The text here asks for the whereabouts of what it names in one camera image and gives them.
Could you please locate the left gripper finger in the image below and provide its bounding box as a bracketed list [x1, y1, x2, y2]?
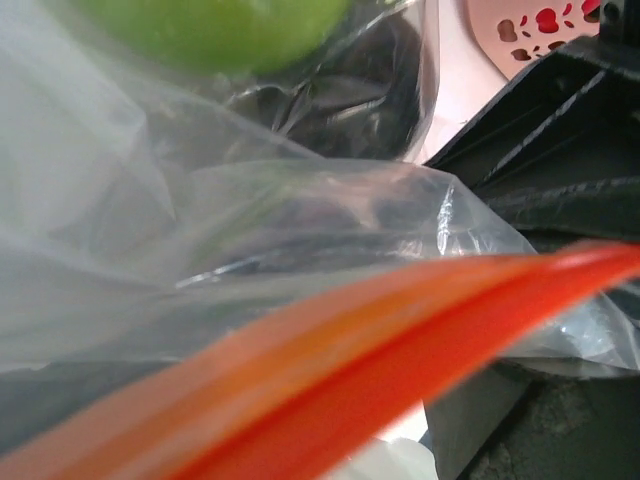
[424, 360, 639, 479]

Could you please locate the light green fake apple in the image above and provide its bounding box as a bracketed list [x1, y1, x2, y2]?
[72, 0, 351, 74]

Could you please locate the clear zip top bag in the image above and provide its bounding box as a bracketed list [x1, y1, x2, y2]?
[1, 1, 639, 479]

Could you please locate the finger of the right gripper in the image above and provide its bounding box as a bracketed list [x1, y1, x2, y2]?
[427, 37, 639, 240]

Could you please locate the black fake fruit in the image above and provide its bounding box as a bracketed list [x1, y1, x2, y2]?
[234, 15, 422, 160]
[200, 198, 440, 275]

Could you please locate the pink plastic basket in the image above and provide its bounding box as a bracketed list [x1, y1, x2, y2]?
[413, 0, 600, 164]

